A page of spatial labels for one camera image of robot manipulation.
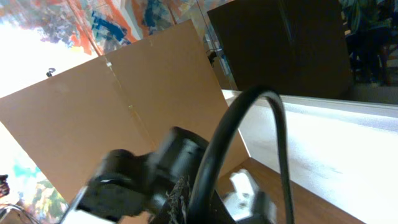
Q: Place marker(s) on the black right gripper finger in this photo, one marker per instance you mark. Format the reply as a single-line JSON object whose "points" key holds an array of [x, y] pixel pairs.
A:
{"points": [[175, 208]]}

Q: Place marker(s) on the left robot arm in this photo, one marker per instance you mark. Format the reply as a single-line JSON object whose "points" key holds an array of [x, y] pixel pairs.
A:
{"points": [[126, 185]]}

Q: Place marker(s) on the brown cardboard side panel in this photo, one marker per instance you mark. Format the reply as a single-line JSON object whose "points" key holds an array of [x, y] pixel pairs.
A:
{"points": [[126, 99]]}

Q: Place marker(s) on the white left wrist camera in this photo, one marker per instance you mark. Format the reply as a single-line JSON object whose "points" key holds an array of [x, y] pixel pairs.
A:
{"points": [[248, 203]]}

